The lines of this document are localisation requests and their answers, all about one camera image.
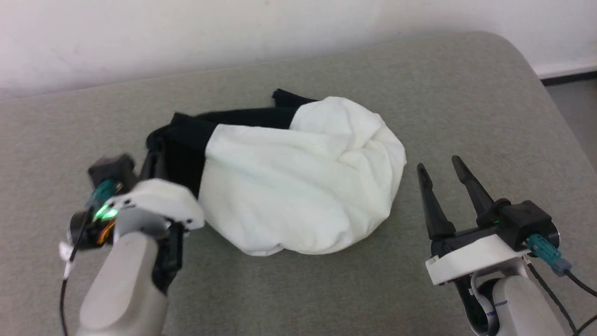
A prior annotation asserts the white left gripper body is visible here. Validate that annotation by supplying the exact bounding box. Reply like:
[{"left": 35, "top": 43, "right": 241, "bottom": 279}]
[{"left": 111, "top": 179, "right": 206, "bottom": 295}]

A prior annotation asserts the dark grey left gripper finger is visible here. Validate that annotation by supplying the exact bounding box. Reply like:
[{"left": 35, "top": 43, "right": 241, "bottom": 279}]
[{"left": 139, "top": 149, "right": 164, "bottom": 182}]

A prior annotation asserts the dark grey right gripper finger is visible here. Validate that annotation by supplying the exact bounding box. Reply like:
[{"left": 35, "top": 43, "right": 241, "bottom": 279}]
[
  {"left": 417, "top": 163, "right": 457, "bottom": 242},
  {"left": 451, "top": 155, "right": 498, "bottom": 227}
]

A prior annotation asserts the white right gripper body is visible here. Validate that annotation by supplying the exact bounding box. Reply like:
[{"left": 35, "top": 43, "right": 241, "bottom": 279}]
[{"left": 425, "top": 227, "right": 532, "bottom": 334}]

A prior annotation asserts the white garment with black sleeves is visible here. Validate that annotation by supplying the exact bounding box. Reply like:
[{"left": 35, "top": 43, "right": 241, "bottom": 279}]
[{"left": 146, "top": 88, "right": 407, "bottom": 257}]

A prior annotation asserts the grey fabric sofa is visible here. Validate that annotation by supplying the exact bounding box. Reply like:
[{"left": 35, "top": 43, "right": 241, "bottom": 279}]
[{"left": 0, "top": 31, "right": 597, "bottom": 336}]

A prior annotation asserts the black floor edge strip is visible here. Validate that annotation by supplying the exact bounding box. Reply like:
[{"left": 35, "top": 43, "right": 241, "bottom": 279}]
[{"left": 541, "top": 71, "right": 597, "bottom": 87}]

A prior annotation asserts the white skirting board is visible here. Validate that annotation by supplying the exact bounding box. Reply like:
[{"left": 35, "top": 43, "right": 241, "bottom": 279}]
[{"left": 533, "top": 59, "right": 597, "bottom": 79}]

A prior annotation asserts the teal left camera connector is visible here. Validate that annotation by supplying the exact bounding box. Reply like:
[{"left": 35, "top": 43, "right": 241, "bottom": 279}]
[{"left": 90, "top": 179, "right": 124, "bottom": 213}]

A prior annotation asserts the teal camera connector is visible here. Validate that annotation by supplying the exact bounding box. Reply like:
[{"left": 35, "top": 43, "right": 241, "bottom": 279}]
[
  {"left": 90, "top": 179, "right": 124, "bottom": 213},
  {"left": 526, "top": 233, "right": 572, "bottom": 277}
]

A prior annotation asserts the teal right camera connector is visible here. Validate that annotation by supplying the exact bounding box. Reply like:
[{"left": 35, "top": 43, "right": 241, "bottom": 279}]
[{"left": 526, "top": 233, "right": 572, "bottom": 277}]

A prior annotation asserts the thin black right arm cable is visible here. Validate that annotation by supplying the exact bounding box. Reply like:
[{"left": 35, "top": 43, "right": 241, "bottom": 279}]
[{"left": 525, "top": 261, "right": 597, "bottom": 336}]

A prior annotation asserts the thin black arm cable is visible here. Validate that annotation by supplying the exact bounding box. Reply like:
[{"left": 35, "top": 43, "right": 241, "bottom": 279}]
[
  {"left": 525, "top": 261, "right": 597, "bottom": 336},
  {"left": 58, "top": 212, "right": 94, "bottom": 336}
]

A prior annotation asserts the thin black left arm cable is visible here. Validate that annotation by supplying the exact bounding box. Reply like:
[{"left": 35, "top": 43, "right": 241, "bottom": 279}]
[{"left": 58, "top": 212, "right": 94, "bottom": 336}]

